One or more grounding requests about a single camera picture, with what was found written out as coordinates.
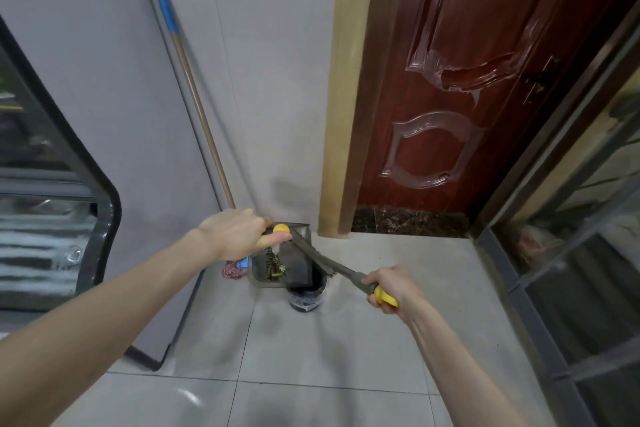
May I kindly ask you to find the person's left hand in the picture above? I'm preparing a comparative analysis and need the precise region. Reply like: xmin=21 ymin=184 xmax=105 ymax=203
xmin=197 ymin=207 xmax=293 ymax=262

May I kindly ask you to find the black trash bin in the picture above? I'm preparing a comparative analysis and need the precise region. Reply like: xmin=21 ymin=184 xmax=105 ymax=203
xmin=287 ymin=274 xmax=329 ymax=314

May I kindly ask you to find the leaf debris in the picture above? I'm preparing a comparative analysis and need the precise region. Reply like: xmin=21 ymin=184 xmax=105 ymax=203
xmin=265 ymin=249 xmax=287 ymax=280

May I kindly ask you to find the grey glass display freezer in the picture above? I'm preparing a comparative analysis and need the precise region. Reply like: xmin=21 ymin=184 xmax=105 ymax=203
xmin=0 ymin=16 xmax=221 ymax=372

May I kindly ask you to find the person's right hand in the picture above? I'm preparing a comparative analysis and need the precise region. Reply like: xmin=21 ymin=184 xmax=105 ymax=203
xmin=361 ymin=264 xmax=426 ymax=325

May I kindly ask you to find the person's right forearm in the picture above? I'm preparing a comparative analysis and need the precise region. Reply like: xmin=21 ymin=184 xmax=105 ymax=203
xmin=407 ymin=301 xmax=531 ymax=427

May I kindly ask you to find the grey broom with yellow cap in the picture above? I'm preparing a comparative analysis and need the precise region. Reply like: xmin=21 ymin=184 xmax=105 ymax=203
xmin=277 ymin=229 xmax=399 ymax=308

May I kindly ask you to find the grey dustpan with yellow-tipped handle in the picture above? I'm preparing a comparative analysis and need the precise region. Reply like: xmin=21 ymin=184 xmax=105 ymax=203
xmin=247 ymin=221 xmax=315 ymax=290

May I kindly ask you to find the pink string mop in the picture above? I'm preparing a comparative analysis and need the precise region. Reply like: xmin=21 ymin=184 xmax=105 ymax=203
xmin=153 ymin=0 xmax=251 ymax=282

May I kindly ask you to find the person's left forearm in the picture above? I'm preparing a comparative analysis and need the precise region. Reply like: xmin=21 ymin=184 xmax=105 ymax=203
xmin=0 ymin=229 xmax=221 ymax=427

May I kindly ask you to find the dark red wooden door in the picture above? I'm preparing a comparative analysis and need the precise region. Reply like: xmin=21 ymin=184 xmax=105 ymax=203
xmin=317 ymin=0 xmax=640 ymax=240

